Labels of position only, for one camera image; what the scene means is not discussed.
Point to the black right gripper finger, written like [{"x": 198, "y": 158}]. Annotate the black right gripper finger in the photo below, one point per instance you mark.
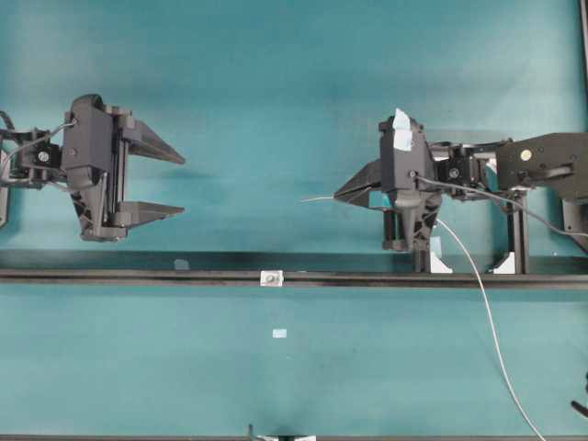
[
  {"x": 360, "y": 197},
  {"x": 365, "y": 180}
]

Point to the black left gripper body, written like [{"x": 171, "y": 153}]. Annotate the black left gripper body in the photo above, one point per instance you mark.
[{"x": 94, "y": 161}]

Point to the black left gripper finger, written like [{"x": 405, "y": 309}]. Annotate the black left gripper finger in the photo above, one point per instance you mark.
[
  {"x": 143, "y": 141},
  {"x": 136, "y": 213}
]

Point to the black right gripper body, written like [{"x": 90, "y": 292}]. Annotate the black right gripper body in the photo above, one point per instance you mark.
[{"x": 416, "y": 204}]

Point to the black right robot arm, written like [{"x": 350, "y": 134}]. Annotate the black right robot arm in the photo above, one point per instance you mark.
[{"x": 505, "y": 170}]

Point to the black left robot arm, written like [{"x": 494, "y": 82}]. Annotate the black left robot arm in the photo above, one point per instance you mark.
[{"x": 36, "y": 161}]

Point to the silver metal fitting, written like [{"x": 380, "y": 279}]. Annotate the silver metal fitting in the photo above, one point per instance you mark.
[{"x": 272, "y": 278}]

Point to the blue tape on right gripper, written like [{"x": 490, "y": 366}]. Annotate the blue tape on right gripper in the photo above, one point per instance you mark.
[{"x": 403, "y": 133}]

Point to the small white tape piece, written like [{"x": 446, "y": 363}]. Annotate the small white tape piece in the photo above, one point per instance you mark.
[{"x": 279, "y": 333}]

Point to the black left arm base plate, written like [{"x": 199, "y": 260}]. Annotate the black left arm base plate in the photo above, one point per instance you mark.
[{"x": 4, "y": 205}]

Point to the black aluminium frame stand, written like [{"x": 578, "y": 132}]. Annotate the black aluminium frame stand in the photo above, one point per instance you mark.
[{"x": 515, "y": 261}]

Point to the black aluminium rail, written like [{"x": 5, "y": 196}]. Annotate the black aluminium rail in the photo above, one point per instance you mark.
[{"x": 244, "y": 269}]

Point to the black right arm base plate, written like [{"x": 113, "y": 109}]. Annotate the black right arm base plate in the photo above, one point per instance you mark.
[{"x": 575, "y": 220}]

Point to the black vertical frame post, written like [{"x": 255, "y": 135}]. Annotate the black vertical frame post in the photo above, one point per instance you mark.
[{"x": 583, "y": 7}]

